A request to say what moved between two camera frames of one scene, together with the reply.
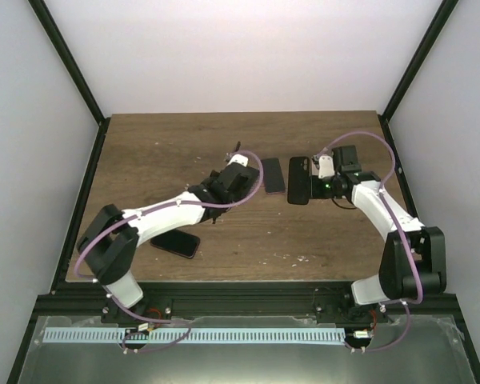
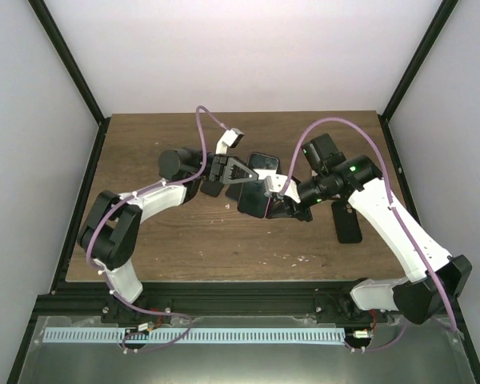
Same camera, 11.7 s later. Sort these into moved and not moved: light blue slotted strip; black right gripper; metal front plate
Moved: black right gripper
Not moved: light blue slotted strip; metal front plate
